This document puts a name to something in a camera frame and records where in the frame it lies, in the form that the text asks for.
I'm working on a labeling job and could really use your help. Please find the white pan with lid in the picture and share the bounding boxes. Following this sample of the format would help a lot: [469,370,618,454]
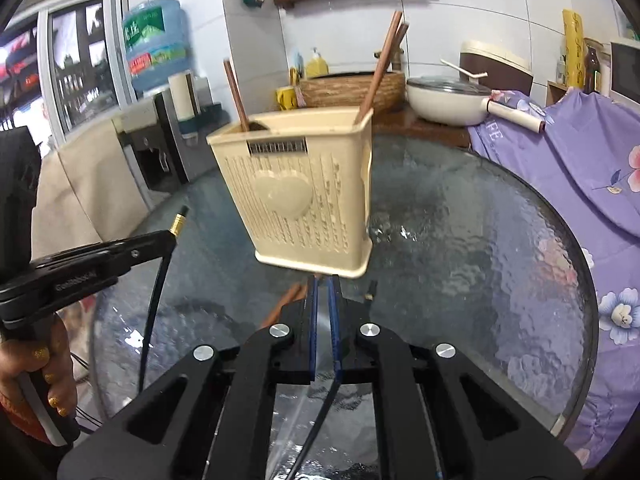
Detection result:
[406,77,544,133]

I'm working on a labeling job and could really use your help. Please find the woven basket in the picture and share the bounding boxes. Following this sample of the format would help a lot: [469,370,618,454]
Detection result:
[299,72,406,114]

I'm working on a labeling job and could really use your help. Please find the yellow package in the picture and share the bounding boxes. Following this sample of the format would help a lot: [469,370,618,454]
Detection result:
[562,9,586,88]

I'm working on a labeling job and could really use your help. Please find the purple floral cloth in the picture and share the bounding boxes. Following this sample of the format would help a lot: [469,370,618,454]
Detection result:
[469,89,639,469]

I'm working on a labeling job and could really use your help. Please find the water dispenser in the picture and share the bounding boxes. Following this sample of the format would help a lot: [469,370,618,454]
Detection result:
[118,89,230,194]

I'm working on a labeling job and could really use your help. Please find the beige chair cover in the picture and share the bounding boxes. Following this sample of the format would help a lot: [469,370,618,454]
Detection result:
[32,119,149,259]

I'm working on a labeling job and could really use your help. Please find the rice cooker brown white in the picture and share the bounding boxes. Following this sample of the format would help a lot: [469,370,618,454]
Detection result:
[459,40,534,96]

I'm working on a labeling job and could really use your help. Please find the beige plastic utensil holder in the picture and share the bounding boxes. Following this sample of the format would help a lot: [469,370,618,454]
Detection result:
[207,107,373,278]

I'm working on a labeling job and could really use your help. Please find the yellow mug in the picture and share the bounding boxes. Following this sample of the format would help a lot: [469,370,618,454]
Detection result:
[276,86,298,112]

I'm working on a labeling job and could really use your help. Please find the blue water jug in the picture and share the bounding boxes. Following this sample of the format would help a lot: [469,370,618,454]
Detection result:
[122,0,193,93]

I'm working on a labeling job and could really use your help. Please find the brown chopstick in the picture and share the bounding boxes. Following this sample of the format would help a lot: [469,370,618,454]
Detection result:
[224,58,250,132]
[355,11,408,125]
[260,283,307,328]

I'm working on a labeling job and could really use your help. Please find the dark glass bottle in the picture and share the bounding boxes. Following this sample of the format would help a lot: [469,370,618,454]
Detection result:
[584,46,601,94]

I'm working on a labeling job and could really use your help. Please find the black chopstick gold band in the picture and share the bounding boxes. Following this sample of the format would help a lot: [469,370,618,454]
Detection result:
[137,205,189,394]

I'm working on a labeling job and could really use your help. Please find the window frame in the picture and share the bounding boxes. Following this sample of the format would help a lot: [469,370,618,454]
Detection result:
[1,0,136,156]

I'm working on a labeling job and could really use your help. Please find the left hand yellow nails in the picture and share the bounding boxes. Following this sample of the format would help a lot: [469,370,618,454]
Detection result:
[1,315,77,427]

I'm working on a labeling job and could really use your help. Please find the white microwave oven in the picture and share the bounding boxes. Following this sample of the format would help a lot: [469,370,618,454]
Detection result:
[610,38,640,110]

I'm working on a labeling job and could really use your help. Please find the paper towel roll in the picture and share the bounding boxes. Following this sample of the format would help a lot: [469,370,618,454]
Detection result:
[168,70,200,122]

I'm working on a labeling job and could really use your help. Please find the yellow dish soap bottle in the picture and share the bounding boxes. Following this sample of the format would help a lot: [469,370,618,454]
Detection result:
[305,48,330,79]

